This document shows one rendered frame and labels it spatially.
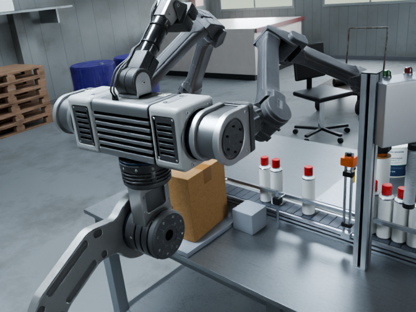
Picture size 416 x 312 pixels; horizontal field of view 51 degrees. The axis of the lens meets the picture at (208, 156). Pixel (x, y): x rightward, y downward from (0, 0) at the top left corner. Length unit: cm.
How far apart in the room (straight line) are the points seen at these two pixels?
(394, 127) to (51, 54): 737
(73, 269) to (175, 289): 139
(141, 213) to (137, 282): 183
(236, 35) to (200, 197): 688
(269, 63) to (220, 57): 741
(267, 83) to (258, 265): 69
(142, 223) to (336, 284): 68
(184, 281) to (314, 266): 112
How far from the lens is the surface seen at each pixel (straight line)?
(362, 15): 992
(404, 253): 164
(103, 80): 579
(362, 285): 154
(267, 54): 130
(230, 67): 858
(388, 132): 135
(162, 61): 141
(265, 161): 181
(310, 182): 172
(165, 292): 250
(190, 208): 163
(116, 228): 123
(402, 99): 134
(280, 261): 161
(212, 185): 171
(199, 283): 253
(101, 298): 294
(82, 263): 119
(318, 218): 177
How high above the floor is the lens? 177
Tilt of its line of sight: 22 degrees down
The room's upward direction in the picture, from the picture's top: 5 degrees counter-clockwise
